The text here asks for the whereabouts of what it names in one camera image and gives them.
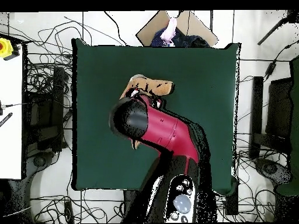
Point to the black upright bar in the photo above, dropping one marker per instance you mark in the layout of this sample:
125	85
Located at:
257	105

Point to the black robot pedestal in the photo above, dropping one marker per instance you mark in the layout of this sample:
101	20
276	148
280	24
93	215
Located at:
130	203

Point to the white side table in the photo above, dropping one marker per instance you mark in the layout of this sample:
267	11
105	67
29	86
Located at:
10	116

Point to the black flat panel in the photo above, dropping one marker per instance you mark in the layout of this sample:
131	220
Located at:
279	107

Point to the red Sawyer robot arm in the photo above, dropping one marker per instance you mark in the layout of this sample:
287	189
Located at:
168	130

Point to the black thin rod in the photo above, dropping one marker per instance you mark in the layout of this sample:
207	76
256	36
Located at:
273	30

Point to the dark blue laundry pile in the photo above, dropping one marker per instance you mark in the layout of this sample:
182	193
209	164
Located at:
186	40

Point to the yellow emergency stop button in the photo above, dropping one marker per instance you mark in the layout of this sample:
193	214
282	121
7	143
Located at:
5	47

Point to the grey round pedestal foot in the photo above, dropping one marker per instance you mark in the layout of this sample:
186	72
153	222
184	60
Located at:
269	168
38	161

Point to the brown cardboard box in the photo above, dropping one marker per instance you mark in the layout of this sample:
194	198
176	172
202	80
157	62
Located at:
149	32

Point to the pink cloth item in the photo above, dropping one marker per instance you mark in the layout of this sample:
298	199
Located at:
169	30

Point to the dark green table cloth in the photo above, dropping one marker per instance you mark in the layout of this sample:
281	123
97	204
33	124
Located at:
105	65

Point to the black equipment box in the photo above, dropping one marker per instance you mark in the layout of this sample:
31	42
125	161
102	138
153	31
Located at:
46	116

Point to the orange terry towel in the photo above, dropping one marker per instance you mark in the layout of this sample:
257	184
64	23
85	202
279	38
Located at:
154	85

